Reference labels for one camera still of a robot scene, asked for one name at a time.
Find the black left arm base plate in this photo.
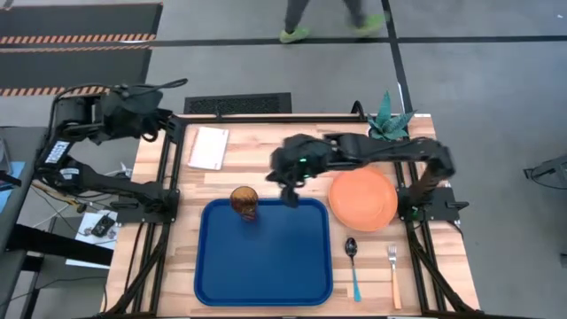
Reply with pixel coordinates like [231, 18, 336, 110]
[115, 188, 181, 224]

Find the person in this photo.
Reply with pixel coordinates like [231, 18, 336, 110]
[278, 0, 386, 44]

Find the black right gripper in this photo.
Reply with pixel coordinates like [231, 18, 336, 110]
[265, 134, 333, 209]

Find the black floor vent grille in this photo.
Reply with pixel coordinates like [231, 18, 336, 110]
[183, 92, 293, 115]

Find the white paper sheet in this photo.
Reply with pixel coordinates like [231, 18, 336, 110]
[66, 210, 119, 269]

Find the black aluminium table frame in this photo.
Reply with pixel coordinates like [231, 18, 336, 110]
[101, 113, 479, 318]

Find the black handheld controller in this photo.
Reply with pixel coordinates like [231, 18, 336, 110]
[90, 214, 117, 238]

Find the fork with orange handle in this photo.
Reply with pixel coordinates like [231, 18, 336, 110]
[387, 244, 403, 311]

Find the white spiral notebook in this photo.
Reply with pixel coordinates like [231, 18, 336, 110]
[187, 126, 230, 172]

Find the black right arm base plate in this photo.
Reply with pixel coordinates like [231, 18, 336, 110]
[398, 185, 470, 222]

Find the person's green shoe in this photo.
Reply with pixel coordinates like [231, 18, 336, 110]
[352, 13, 386, 36]
[278, 27, 311, 44]

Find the amber ribbed glass cup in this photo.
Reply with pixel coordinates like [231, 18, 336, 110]
[229, 185, 260, 222]

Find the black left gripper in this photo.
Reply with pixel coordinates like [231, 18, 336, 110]
[102, 86, 175, 144]

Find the black mat with hazard stripes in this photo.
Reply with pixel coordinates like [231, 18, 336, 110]
[0, 2, 164, 45]
[0, 43, 154, 97]

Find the succulent plant in white pot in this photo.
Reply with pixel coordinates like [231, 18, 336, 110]
[366, 90, 417, 143]

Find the blue plastic tray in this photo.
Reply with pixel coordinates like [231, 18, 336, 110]
[193, 197, 334, 307]

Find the orange plastic plate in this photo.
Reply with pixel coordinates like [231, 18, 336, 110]
[328, 166, 400, 233]

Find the spoon with blue handle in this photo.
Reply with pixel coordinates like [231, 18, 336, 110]
[345, 237, 362, 304]

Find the grey side desk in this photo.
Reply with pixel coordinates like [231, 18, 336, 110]
[0, 126, 48, 253]

